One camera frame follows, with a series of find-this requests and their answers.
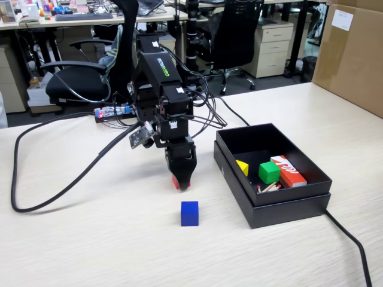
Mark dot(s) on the black mesh office chair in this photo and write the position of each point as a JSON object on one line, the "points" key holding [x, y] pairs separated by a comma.
{"points": [[233, 39]]}

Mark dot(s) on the black open box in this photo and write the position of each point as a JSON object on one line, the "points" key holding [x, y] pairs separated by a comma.
{"points": [[290, 213]]}

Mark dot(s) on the large brown cardboard box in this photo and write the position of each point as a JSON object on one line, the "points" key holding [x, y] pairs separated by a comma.
{"points": [[353, 59]]}

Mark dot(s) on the black waste bin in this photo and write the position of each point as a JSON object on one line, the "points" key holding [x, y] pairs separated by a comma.
{"points": [[308, 70]]}

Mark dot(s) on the light wood office desk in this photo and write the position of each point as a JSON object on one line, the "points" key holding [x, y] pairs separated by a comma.
{"points": [[89, 23]]}

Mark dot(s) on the beige desk telephone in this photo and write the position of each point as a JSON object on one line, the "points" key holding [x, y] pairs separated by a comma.
{"points": [[28, 21]]}

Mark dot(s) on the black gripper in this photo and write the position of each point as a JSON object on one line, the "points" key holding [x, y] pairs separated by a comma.
{"points": [[181, 151]]}

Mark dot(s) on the green wooden cube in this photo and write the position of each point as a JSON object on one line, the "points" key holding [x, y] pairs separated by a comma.
{"points": [[269, 173]]}

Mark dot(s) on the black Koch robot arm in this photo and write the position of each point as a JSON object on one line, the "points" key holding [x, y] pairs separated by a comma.
{"points": [[158, 68]]}

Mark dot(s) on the small wrist camera board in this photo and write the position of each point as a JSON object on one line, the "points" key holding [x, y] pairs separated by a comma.
{"points": [[139, 137]]}

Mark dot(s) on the controller board with red LED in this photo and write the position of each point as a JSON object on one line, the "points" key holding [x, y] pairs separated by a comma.
{"points": [[113, 111]]}

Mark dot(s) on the striped gray green garment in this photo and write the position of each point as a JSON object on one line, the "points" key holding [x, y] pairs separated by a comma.
{"points": [[112, 56]]}

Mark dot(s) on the yellow wooden block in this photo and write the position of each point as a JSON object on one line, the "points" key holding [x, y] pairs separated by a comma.
{"points": [[243, 169]]}

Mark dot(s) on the black vertical stand pole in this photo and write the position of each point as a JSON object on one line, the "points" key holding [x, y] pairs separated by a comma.
{"points": [[191, 45]]}

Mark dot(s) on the red wooden cube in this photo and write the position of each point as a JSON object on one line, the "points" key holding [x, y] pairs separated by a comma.
{"points": [[174, 183]]}

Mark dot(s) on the framed picture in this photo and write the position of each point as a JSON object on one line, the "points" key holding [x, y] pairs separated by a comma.
{"points": [[7, 12]]}

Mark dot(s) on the black laptop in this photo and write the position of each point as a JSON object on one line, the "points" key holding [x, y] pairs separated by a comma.
{"points": [[149, 6]]}

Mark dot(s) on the black office chair with armrests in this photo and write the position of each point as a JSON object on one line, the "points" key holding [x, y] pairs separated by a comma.
{"points": [[74, 83]]}

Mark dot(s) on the red and white matchbox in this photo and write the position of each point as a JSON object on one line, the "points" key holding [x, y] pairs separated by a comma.
{"points": [[291, 175]]}

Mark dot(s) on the beige three-drawer cabinet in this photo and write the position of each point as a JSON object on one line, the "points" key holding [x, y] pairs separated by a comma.
{"points": [[273, 45]]}

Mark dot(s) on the blue wooden cube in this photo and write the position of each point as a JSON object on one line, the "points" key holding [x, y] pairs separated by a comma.
{"points": [[189, 213]]}

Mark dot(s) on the stack of white boxes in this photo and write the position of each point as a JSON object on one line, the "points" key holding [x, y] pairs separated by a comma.
{"points": [[37, 95]]}

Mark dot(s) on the beige drawer cabinet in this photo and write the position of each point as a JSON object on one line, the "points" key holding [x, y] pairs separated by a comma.
{"points": [[170, 40], [9, 83]]}

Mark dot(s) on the black computer keyboard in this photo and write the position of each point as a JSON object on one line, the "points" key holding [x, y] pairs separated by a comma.
{"points": [[83, 17]]}

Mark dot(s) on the black cardboard box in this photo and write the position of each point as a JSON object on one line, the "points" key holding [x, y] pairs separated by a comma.
{"points": [[293, 194]]}

